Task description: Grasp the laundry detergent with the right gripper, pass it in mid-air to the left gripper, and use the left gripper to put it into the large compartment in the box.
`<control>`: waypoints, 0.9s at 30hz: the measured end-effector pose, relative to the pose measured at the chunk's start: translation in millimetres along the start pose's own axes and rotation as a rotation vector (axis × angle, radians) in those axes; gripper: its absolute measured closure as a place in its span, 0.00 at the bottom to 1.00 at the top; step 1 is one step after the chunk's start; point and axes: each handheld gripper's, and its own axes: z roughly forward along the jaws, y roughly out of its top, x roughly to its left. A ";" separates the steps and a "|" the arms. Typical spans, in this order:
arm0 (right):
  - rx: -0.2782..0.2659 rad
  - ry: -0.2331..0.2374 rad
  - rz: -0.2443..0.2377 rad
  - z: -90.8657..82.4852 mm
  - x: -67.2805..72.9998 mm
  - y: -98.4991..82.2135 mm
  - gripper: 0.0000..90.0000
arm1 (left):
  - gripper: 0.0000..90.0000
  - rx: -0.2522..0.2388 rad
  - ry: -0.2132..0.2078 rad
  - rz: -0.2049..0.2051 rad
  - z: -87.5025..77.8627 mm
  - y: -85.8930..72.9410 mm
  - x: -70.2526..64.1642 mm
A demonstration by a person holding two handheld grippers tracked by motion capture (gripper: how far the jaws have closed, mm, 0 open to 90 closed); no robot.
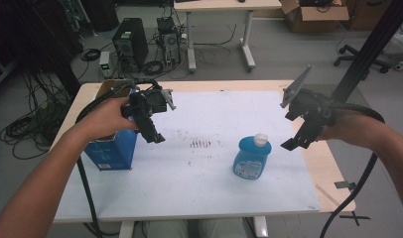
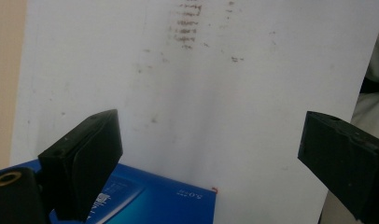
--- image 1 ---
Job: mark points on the open brown cardboard box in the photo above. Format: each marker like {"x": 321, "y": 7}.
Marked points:
{"x": 317, "y": 16}

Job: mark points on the black tape cross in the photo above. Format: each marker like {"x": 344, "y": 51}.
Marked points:
{"x": 354, "y": 217}

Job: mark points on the small white power device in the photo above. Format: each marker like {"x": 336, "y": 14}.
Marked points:
{"x": 104, "y": 64}

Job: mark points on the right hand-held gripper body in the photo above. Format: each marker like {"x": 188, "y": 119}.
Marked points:
{"x": 308, "y": 105}

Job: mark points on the blue cardboard box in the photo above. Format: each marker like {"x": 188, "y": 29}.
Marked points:
{"x": 115, "y": 152}

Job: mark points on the thin wooden stick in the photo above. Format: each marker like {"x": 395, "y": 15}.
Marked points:
{"x": 327, "y": 195}

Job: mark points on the black office chair base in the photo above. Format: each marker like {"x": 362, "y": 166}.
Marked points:
{"x": 358, "y": 56}

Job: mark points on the person's right hand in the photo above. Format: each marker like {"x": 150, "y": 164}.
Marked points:
{"x": 345, "y": 127}

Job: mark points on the small black computer tower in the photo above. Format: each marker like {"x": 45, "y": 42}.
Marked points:
{"x": 169, "y": 43}

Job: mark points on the blue bottle with white cap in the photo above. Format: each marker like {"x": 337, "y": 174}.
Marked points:
{"x": 250, "y": 158}

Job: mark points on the white-legged wooden desk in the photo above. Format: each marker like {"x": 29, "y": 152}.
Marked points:
{"x": 222, "y": 5}

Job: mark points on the white table mat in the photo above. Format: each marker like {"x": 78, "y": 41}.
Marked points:
{"x": 196, "y": 188}

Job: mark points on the person's left hand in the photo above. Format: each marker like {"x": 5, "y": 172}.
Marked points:
{"x": 103, "y": 119}

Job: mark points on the black tape strip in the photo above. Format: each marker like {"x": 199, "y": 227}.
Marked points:
{"x": 345, "y": 185}

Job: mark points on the light wooden table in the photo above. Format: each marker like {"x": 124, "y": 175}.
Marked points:
{"x": 325, "y": 165}

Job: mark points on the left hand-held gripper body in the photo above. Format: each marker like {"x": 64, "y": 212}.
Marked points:
{"x": 150, "y": 100}

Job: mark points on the large black computer tower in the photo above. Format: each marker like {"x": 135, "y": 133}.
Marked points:
{"x": 131, "y": 43}

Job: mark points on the black metal stand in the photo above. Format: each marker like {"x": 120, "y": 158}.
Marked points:
{"x": 371, "y": 43}

